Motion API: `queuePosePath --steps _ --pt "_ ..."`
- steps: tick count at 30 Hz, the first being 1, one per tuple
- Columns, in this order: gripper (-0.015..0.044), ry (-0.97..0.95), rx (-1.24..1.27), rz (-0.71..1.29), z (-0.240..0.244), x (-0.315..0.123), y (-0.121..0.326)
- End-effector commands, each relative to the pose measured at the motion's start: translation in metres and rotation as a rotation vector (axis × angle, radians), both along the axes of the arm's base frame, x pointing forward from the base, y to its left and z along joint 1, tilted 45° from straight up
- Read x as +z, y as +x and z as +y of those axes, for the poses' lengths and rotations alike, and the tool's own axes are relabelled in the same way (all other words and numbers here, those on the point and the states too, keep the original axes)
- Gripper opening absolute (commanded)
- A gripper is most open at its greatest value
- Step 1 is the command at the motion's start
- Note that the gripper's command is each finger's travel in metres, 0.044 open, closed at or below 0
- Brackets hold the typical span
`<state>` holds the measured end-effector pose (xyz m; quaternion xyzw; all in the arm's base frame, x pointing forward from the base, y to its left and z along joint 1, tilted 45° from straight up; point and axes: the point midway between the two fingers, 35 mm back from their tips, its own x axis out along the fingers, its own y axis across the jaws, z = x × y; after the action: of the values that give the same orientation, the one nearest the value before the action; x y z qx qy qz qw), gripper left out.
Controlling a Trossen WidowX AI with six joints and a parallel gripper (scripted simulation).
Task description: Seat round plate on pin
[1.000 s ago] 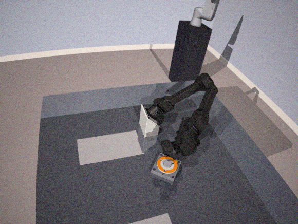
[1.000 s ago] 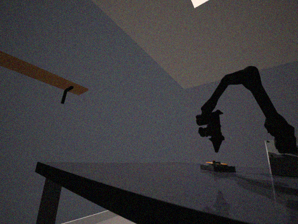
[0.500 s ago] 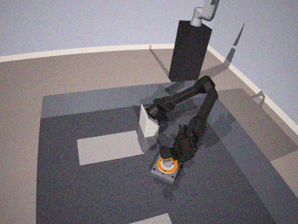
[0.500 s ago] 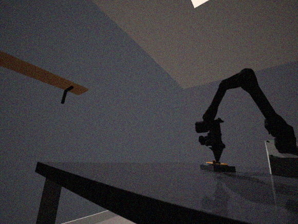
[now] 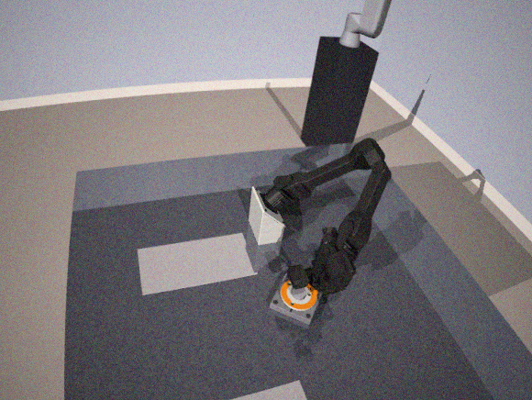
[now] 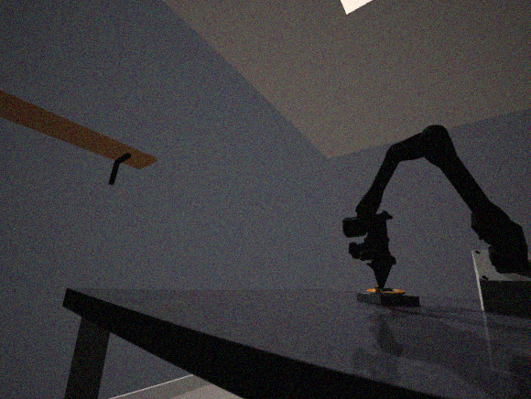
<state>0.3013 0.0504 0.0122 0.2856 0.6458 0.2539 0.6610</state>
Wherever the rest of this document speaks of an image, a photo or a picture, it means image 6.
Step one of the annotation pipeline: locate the orange round plate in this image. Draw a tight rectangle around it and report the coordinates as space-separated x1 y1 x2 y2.
367 286 406 296

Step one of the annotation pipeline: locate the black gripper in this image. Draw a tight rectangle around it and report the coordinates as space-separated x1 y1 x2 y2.
360 232 396 289

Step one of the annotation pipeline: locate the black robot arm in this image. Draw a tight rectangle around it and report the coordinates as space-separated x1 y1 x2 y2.
341 124 531 273

